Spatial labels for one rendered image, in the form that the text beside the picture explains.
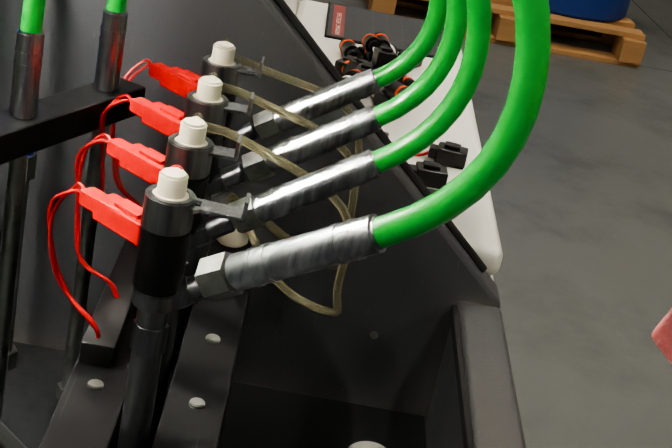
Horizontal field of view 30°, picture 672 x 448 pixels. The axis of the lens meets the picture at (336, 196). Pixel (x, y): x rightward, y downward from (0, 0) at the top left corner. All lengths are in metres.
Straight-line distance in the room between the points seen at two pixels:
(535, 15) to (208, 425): 0.38
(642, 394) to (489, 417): 2.11
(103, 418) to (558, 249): 2.90
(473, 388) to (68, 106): 0.36
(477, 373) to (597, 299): 2.43
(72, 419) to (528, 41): 0.39
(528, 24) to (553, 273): 2.96
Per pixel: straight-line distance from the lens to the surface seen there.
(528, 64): 0.50
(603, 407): 2.90
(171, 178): 0.68
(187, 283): 0.71
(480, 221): 1.14
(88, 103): 0.90
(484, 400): 0.93
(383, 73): 0.90
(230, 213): 0.68
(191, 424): 0.78
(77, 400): 0.79
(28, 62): 0.84
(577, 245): 3.66
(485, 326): 1.03
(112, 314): 0.85
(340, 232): 0.55
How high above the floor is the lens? 1.42
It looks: 23 degrees down
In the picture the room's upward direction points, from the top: 12 degrees clockwise
